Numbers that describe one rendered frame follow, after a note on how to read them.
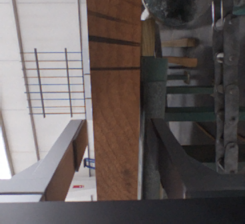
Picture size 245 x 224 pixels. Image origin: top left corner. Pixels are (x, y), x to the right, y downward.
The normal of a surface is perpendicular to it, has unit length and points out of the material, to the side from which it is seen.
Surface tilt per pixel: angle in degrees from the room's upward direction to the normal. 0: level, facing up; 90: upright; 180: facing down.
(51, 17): 89
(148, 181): 90
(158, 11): 90
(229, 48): 90
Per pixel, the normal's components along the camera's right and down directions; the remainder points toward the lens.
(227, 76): 0.03, 0.28
